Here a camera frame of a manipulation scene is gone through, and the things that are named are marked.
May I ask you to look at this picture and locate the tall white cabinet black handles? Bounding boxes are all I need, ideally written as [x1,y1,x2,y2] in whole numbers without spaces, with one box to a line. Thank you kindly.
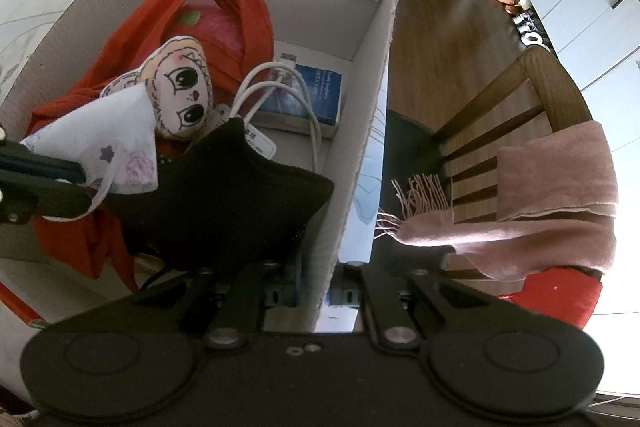
[527,0,640,90]

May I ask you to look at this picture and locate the orange-red garment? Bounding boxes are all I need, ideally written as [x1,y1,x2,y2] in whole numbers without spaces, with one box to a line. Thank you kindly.
[30,0,275,293]

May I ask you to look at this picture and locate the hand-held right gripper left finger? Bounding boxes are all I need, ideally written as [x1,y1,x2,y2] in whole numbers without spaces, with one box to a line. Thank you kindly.
[134,252,307,354]

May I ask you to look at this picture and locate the row of shoes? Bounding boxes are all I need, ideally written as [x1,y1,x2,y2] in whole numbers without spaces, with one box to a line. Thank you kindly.
[482,0,551,52]

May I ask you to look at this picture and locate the red fabric bundle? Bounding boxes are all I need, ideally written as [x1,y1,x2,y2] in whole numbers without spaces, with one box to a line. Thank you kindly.
[497,267,603,330]

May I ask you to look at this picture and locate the wooden chair with black seat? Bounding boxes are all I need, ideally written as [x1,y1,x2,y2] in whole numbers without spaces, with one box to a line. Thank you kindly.
[382,46,593,283]

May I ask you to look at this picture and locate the white charging cable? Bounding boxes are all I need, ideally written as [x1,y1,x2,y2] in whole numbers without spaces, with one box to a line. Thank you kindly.
[227,53,323,172]

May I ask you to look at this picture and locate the white printed face mask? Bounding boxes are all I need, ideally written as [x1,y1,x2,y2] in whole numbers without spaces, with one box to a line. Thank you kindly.
[20,82,161,223]

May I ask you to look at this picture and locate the pink fuzzy plush toy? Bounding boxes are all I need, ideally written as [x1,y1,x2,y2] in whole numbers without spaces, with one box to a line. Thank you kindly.
[172,4,246,58]

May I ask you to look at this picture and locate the cartoon face plush doll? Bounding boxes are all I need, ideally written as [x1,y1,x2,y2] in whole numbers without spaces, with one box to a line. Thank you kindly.
[100,35,215,140]

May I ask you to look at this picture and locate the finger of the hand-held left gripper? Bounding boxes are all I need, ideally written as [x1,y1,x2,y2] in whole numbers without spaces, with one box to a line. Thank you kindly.
[0,124,87,186]
[0,179,96,226]

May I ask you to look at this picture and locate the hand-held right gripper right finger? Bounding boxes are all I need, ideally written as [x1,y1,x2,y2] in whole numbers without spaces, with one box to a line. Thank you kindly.
[327,261,503,354]

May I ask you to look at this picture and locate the blue paperback book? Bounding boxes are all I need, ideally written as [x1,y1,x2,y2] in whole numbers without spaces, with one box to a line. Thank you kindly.
[260,64,345,126]

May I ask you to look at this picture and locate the white barcode hang tag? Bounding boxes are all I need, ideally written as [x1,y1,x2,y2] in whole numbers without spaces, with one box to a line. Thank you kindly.
[214,103,277,159]

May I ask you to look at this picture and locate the pink fringed scarf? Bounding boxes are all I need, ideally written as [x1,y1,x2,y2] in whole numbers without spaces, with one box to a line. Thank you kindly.
[375,121,621,282]

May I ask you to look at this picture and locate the white cardboard box red rim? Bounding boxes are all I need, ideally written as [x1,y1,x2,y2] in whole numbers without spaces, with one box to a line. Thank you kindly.
[0,0,403,333]

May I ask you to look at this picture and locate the black knitted cloth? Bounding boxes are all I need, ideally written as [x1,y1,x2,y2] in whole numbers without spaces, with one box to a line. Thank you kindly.
[102,117,335,273]

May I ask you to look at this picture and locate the black cable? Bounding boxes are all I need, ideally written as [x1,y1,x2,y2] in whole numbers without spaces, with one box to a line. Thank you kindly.
[135,257,186,293]

